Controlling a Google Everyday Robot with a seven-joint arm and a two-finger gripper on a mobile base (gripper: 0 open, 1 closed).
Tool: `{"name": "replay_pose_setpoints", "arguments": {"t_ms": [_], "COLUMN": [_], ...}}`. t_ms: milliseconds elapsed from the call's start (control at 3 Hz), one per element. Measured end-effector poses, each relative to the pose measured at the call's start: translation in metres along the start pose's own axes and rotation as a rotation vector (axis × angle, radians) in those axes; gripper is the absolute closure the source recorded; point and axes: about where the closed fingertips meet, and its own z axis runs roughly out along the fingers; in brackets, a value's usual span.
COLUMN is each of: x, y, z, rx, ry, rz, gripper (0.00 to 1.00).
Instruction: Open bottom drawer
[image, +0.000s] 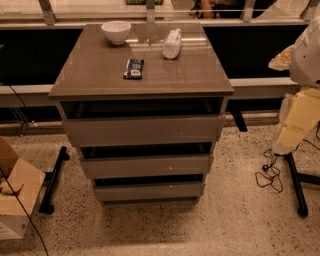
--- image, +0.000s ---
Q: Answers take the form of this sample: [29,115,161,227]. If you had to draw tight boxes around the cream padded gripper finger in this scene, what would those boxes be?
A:
[272,88,320,155]

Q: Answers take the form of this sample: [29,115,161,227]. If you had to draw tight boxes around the grey bottom drawer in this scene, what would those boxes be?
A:
[93,182,205,202]

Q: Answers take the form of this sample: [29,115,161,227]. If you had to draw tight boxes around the grey drawer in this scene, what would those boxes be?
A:
[63,115,224,147]
[93,182,205,202]
[81,154,213,179]

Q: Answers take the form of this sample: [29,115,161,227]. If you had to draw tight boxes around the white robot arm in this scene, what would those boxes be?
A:
[269,16,320,155]

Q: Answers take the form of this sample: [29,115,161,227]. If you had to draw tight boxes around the grey drawer cabinet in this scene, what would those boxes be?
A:
[49,24,233,188]

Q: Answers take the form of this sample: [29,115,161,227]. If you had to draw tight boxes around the grey top drawer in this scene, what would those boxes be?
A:
[63,115,224,147]

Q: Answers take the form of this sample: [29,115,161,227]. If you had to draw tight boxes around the grey middle drawer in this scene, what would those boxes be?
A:
[81,154,213,179]

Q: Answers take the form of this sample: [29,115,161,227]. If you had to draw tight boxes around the open cardboard box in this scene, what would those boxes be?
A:
[0,137,45,240]

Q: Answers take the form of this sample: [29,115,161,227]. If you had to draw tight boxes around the black right stand foot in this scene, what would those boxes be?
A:
[284,153,320,217]

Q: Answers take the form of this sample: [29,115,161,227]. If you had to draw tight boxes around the black stand foot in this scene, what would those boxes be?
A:
[284,153,320,217]
[39,146,70,214]

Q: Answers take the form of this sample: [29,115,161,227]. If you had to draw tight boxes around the white bowl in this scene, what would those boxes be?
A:
[101,21,131,44]

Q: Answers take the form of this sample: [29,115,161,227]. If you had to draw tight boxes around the black left stand foot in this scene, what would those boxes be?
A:
[39,146,70,214]

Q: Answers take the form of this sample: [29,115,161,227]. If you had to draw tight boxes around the black tangled cable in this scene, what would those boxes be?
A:
[254,148,284,194]

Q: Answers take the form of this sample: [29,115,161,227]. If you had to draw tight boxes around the metal railing frame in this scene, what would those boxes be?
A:
[0,0,320,107]

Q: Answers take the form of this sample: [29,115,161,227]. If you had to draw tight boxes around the black thin left cable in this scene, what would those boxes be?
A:
[0,74,50,256]

